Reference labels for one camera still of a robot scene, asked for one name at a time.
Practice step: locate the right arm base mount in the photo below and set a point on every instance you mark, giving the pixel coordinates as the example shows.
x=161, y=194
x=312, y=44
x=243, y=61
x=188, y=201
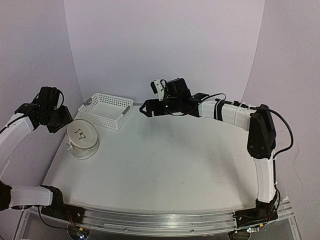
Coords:
x=261, y=214

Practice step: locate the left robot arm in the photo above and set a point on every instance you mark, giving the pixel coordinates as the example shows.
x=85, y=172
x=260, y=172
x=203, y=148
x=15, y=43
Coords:
x=20, y=125

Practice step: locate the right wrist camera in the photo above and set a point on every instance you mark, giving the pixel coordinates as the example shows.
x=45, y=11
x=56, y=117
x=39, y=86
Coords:
x=158, y=87

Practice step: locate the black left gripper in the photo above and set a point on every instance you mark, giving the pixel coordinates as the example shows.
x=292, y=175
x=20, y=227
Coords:
x=67, y=118

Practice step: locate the aluminium table rail frame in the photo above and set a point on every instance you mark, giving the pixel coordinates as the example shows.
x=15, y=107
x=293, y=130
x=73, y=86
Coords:
x=166, y=176

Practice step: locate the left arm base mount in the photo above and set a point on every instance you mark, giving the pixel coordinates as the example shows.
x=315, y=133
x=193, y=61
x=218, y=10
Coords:
x=60, y=210

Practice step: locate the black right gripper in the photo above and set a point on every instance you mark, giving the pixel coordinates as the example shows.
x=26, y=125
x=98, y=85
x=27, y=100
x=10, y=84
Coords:
x=149, y=103

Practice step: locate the white perforated plastic basket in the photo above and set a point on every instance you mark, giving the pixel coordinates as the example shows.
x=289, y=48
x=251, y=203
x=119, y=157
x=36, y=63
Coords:
x=106, y=110

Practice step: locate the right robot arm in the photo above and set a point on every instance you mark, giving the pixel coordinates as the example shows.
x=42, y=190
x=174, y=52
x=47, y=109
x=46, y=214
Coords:
x=258, y=123

